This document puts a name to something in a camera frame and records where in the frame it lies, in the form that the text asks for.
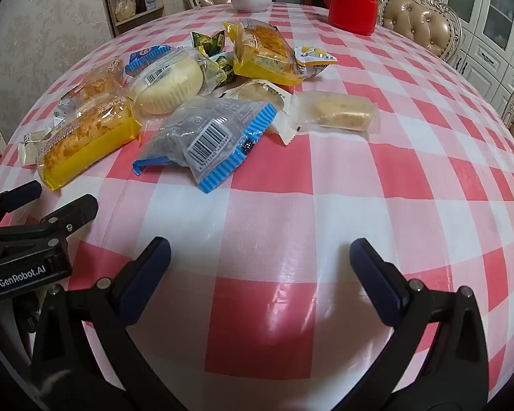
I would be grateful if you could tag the clear pastry packet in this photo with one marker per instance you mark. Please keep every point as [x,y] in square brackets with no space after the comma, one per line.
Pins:
[340,113]

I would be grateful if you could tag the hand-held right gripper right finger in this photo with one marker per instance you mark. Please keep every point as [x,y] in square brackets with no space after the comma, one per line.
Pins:
[377,284]

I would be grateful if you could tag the white cabinet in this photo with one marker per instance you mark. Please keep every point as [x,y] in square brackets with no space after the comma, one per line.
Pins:
[488,21]

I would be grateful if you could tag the dark bun packet blue stripes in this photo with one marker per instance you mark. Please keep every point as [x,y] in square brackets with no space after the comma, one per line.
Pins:
[201,137]

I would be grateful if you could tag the yellow bread packet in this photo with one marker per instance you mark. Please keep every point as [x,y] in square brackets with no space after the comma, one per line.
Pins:
[261,51]
[83,145]

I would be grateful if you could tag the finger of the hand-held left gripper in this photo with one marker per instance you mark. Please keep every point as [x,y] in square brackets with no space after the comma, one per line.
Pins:
[75,209]
[17,199]

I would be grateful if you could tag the small yellow white packet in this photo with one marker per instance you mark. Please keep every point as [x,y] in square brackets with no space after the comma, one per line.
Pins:
[312,60]

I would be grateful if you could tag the clear orange bread packet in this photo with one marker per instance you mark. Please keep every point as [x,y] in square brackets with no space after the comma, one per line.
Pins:
[96,83]

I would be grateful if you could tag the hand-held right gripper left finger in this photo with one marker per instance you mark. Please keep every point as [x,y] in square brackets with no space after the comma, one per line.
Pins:
[147,280]

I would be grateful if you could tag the clear bag of food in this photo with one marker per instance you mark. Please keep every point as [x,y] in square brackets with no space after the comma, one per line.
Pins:
[125,9]

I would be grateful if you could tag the white bun packet blue edges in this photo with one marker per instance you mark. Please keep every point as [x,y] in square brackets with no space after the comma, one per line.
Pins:
[167,87]

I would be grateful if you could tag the brown bottle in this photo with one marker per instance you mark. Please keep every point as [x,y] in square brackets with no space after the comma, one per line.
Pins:
[140,1]

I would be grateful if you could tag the red thermos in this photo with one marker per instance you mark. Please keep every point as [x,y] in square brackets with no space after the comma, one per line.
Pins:
[353,0]

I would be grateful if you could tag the pink checked tablecloth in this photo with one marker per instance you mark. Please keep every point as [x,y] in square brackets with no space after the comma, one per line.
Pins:
[291,222]

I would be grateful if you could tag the white cake packet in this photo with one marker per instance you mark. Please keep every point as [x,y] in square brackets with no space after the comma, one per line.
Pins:
[261,96]

